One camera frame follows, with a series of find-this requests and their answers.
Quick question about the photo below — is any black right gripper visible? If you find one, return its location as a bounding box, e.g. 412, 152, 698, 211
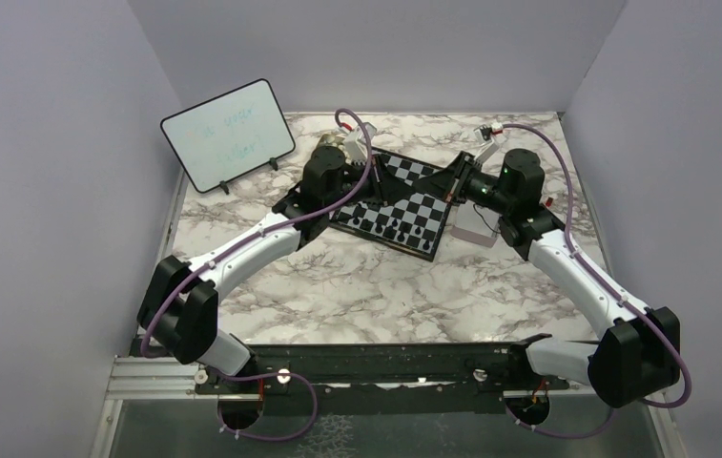
412, 152, 513, 216

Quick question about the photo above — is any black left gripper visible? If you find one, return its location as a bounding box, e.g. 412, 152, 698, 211
324, 153, 414, 212

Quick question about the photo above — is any black chess rook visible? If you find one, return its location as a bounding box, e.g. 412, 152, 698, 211
382, 225, 396, 239

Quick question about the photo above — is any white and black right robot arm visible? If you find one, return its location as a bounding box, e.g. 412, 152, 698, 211
414, 149, 681, 407

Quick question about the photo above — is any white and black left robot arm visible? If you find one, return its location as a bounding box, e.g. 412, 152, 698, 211
137, 146, 409, 392

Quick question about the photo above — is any pink tin box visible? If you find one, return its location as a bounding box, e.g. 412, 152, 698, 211
450, 201, 499, 248

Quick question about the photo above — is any black and silver chessboard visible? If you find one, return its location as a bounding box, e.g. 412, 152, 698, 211
328, 145, 464, 263

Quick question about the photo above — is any small whiteboard with stand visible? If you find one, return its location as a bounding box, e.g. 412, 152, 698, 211
159, 78, 296, 194

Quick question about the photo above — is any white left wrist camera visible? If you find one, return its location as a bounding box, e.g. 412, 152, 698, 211
342, 128, 369, 167

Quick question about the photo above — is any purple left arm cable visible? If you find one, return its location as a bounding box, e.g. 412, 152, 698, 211
139, 108, 376, 443

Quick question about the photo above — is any black mounting rail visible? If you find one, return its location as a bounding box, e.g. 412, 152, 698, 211
107, 341, 589, 417

